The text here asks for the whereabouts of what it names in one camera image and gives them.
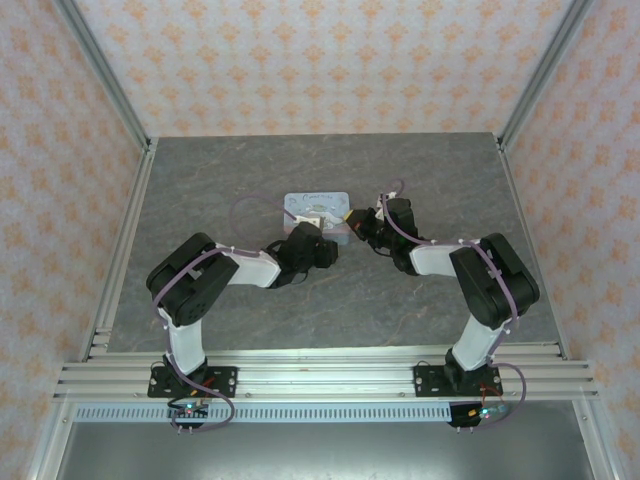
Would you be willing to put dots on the light blue illustrated tin box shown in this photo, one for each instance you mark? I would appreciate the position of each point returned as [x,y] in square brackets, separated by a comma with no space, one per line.
[320,200]

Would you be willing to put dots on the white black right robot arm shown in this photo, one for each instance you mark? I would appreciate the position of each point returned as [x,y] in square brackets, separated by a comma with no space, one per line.
[435,257]

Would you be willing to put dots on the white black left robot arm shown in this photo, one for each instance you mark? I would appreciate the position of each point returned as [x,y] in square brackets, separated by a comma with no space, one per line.
[250,270]

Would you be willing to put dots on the grey metal panel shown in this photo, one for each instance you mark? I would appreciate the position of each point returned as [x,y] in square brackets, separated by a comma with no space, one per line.
[325,450]

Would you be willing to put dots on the small controller board with LEDs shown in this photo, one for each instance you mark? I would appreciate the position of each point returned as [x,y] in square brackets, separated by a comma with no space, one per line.
[190,412]
[480,414]

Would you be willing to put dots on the wide aluminium cross rail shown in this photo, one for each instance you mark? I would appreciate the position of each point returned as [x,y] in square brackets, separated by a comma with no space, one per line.
[325,375]

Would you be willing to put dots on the aluminium table side rail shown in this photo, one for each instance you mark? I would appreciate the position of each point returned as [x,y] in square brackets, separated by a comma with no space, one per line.
[135,200]
[520,215]

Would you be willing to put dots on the aluminium frame post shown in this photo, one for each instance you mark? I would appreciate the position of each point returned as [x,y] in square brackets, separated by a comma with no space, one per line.
[100,65]
[545,70]

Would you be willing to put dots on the aluminium lower frame rail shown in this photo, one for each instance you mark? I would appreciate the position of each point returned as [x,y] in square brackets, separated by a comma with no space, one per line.
[595,450]
[50,450]

